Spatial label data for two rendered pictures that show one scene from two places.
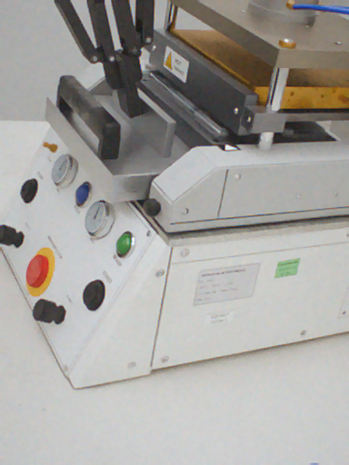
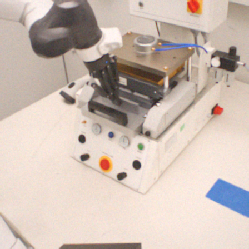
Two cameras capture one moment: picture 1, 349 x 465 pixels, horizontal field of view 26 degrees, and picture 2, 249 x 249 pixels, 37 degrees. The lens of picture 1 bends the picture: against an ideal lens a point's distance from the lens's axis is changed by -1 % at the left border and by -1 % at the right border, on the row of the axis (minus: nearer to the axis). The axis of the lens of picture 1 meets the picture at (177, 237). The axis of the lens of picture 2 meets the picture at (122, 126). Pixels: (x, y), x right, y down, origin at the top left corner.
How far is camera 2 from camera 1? 0.58 m
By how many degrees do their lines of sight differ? 18
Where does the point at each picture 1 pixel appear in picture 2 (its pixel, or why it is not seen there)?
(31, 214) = (88, 146)
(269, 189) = (174, 110)
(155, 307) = (157, 159)
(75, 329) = (134, 177)
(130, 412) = (163, 192)
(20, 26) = not seen: outside the picture
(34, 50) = not seen: outside the picture
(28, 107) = not seen: outside the picture
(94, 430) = (159, 203)
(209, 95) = (140, 88)
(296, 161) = (178, 98)
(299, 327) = (187, 140)
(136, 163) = (134, 121)
